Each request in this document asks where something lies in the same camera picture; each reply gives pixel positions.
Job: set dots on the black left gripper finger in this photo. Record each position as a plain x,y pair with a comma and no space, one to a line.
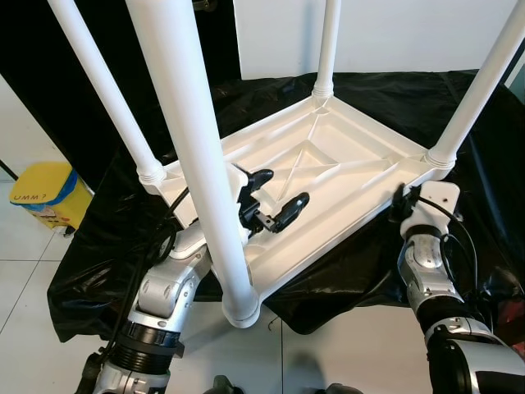
293,210
262,177

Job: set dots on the white plastic table top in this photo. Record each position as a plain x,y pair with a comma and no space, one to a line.
344,164

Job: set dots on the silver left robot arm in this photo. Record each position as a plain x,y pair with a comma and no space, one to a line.
160,295

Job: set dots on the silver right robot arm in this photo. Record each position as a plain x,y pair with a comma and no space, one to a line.
435,295

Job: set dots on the black plastic table cover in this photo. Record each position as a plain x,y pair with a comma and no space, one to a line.
459,230

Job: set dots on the grey robot left foot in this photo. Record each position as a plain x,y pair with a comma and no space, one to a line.
225,386

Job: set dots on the grey robot foot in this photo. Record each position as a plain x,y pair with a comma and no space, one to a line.
225,386
344,389

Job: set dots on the grey robot right foot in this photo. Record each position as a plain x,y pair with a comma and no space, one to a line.
344,389

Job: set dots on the yellow cardboard box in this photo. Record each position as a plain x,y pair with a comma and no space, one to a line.
49,197

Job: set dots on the black door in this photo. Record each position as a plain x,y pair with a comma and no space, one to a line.
25,49

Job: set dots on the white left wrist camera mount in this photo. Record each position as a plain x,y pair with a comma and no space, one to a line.
238,180

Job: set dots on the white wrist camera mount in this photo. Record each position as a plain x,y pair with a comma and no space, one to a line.
435,205
238,180

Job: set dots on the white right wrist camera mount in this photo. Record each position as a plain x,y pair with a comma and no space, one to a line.
435,205

